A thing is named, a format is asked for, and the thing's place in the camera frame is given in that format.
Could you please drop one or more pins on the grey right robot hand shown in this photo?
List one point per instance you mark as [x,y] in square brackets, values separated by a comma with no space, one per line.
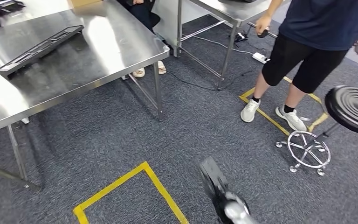
[213,176]

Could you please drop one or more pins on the long black plastic part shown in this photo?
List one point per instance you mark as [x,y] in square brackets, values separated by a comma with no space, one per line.
[7,69]

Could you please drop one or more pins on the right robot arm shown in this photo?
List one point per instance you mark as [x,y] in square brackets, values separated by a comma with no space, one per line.
[234,211]

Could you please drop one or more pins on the stainless steel workbench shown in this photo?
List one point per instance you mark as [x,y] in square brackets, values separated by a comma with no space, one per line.
[89,46]

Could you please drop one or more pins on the yellow floor tape square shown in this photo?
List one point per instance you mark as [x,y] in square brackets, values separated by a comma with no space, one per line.
[145,167]
[268,120]

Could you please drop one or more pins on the white power strip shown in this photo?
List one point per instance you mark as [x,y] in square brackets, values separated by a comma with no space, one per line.
[260,57]

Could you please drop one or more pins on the black power adapter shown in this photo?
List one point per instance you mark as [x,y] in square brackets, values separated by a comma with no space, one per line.
[241,36]

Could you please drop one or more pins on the black stool with chrome base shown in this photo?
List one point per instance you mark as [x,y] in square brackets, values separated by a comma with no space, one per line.
[352,108]

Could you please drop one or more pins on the stainless steel table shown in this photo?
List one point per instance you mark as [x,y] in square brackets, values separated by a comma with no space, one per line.
[234,12]

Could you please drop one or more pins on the seated person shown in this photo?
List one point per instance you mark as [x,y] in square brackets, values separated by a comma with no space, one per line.
[142,15]

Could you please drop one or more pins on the standing person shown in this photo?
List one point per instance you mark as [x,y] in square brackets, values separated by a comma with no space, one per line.
[321,24]

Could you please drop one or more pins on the black remote controller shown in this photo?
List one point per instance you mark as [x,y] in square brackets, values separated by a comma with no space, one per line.
[9,6]

